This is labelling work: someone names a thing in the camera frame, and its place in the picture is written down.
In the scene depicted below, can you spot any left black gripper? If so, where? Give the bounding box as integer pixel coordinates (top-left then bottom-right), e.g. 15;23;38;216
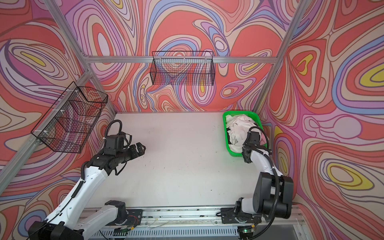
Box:
116;141;147;165

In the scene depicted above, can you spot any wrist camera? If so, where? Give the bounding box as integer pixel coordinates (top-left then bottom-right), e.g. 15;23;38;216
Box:
105;135;126;149
247;131;261;145

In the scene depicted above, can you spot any pink cloth in basket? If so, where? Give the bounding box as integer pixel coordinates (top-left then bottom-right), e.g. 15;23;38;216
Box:
260;132;268;145

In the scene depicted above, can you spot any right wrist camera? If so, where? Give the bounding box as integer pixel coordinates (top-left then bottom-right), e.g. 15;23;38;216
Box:
247;131;261;145

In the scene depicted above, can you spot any black wire basket back wall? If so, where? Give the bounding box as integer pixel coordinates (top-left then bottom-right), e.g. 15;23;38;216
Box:
150;51;216;86

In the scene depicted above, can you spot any black wire basket left wall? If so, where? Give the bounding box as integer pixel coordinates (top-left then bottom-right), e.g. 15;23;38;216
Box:
31;82;108;154

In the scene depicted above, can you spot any green plastic laundry basket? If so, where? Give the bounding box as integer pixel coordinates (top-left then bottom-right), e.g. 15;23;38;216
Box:
223;111;263;157

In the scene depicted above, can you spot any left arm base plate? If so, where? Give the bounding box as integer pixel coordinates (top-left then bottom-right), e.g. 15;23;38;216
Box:
114;209;143;227

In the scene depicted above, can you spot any aluminium frame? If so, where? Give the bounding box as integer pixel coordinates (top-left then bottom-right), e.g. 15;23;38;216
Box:
0;0;313;208

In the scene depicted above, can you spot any black wire basket wall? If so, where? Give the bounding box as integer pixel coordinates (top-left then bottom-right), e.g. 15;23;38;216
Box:
150;51;216;86
31;82;108;154

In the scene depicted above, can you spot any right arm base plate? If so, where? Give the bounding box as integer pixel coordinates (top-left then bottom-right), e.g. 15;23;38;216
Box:
216;208;262;225

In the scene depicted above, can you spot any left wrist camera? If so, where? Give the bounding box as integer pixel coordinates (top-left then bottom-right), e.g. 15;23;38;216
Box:
105;135;126;149

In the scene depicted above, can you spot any white t shirt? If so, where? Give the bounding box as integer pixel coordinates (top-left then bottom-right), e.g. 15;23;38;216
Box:
224;115;259;154

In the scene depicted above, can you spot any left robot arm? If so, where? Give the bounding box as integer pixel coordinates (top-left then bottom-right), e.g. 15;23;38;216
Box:
27;120;146;240

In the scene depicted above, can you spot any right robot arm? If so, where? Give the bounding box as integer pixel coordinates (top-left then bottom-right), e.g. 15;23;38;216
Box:
234;126;294;222

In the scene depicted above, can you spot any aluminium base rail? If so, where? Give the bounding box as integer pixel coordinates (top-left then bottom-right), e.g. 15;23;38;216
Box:
80;206;312;240

